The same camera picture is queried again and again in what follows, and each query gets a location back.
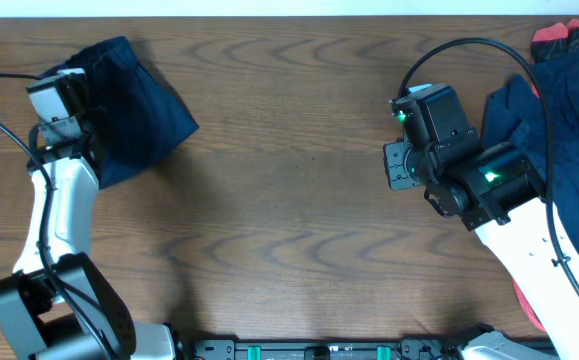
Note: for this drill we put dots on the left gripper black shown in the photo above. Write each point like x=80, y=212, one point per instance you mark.
x=100, y=120

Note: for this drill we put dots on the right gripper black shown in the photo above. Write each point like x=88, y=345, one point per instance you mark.
x=399, y=177

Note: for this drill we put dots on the navy blue shorts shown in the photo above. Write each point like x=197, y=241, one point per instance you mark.
x=138, y=121

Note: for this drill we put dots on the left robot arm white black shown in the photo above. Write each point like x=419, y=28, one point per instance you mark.
x=56, y=304

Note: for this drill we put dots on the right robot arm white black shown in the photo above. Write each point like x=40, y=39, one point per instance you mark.
x=498, y=195

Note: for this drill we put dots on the pile of navy clothes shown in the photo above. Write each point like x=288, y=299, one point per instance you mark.
x=514, y=114

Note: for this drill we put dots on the black mounting rail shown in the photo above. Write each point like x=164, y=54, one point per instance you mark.
x=480, y=342

